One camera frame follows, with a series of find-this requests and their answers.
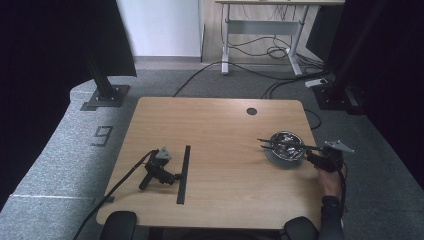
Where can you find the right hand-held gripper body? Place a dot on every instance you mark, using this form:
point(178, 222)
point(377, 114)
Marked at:
point(331, 158)

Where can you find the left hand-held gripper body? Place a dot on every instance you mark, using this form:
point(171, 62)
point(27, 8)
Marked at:
point(163, 155)

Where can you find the black ribbed strip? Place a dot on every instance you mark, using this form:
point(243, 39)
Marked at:
point(184, 173)

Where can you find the shiny metal bowl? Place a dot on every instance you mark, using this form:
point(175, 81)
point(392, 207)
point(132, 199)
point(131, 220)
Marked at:
point(301, 154)

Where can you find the pile of small metal parts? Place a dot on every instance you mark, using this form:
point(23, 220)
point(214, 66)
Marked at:
point(286, 151)

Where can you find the black tweezers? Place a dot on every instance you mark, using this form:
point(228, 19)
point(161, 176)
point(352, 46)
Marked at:
point(283, 144)

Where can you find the person's right hand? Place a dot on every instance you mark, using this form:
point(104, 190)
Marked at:
point(328, 181)

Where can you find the grey round dish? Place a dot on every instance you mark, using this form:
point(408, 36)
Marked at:
point(278, 162)

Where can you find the dark tape floor number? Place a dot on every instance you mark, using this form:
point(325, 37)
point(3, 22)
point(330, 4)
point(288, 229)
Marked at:
point(101, 135)

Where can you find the grey tape marker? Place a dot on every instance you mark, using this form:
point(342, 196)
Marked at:
point(106, 199)

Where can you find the black metal stand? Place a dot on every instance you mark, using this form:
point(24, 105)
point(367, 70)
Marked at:
point(336, 93)
point(105, 91)

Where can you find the black chair armrest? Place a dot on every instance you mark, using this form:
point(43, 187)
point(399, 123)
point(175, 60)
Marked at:
point(301, 229)
point(118, 226)

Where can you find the white power strip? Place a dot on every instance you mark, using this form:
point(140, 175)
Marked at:
point(316, 82)

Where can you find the dark round table grommet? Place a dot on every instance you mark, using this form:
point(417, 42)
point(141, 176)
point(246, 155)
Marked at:
point(251, 111)

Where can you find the black curtain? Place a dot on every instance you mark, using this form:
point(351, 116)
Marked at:
point(43, 66)
point(393, 83)

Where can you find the white desk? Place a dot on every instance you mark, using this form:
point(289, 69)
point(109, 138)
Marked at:
point(263, 27)

